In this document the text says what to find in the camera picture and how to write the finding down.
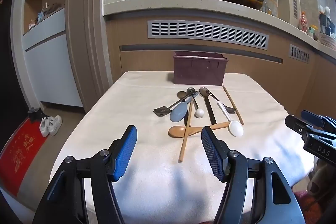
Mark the small metal spoon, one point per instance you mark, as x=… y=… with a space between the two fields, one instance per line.
x=181 y=94

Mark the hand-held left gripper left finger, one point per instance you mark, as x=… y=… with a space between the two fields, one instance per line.
x=126 y=153

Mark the glass bottles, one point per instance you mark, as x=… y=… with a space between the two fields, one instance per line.
x=270 y=8

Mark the person's right forearm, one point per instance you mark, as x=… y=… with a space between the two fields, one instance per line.
x=315 y=211

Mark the blue-grey plastic spoon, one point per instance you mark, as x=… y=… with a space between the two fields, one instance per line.
x=178 y=111

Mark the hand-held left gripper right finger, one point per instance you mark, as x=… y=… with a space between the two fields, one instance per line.
x=212 y=155

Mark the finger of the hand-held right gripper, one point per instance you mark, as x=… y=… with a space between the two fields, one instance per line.
x=294 y=123
x=311 y=116

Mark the purple plastic utensil box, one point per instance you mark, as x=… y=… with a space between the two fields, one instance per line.
x=199 y=71

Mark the wooden chopstick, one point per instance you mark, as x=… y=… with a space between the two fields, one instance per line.
x=233 y=106
x=185 y=137

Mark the brown door frame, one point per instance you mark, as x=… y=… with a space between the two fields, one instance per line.
x=86 y=43

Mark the white ceramic spoon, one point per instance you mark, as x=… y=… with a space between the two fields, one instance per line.
x=236 y=129

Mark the long grey vent grille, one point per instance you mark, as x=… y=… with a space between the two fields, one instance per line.
x=210 y=32

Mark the light blue cabinet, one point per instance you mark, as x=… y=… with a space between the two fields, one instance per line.
x=52 y=69

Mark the white and blue figurine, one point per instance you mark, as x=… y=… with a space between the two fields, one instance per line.
x=326 y=19

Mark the stack of plates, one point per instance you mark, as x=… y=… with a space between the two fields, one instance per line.
x=326 y=41

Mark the white tablecloth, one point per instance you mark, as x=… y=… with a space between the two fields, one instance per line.
x=118 y=108

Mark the shovel-shaped metal spoon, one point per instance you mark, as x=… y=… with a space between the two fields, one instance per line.
x=161 y=111

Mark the white round-headed spoon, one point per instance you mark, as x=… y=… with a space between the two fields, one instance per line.
x=199 y=113

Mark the wooden spoon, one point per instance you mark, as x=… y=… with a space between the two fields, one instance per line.
x=177 y=131

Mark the person's right hand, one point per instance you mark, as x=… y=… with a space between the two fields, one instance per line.
x=324 y=176

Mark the wooden counter cabinet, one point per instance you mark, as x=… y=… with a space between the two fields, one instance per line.
x=136 y=61

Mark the white sneaker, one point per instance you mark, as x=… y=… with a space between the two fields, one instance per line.
x=55 y=124
x=44 y=127

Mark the vertical grey vent grille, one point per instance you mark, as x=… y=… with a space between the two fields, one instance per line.
x=294 y=5

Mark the small grey vent grille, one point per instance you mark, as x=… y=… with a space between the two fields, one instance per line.
x=299 y=53

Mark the red doormat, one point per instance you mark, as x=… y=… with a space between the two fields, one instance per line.
x=18 y=161

